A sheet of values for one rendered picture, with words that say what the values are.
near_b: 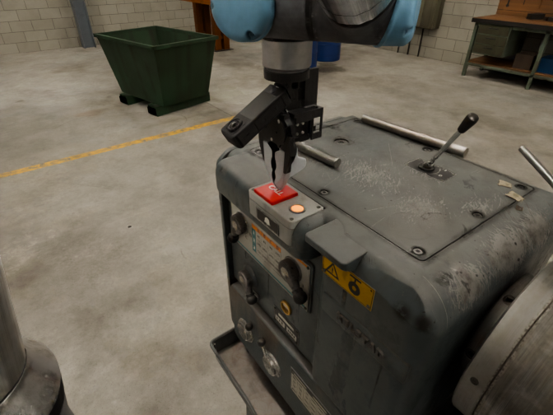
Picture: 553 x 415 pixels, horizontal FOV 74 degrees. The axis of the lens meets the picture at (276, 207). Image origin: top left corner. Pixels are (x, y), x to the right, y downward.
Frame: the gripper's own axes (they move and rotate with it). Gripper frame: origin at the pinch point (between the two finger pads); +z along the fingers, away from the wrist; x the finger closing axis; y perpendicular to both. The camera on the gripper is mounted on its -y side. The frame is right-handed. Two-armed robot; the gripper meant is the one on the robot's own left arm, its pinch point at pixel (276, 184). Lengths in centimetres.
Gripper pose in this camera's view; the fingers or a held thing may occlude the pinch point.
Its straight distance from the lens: 66.6
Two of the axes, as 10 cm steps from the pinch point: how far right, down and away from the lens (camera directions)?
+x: -5.9, -4.5, 6.7
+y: 8.1, -3.3, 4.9
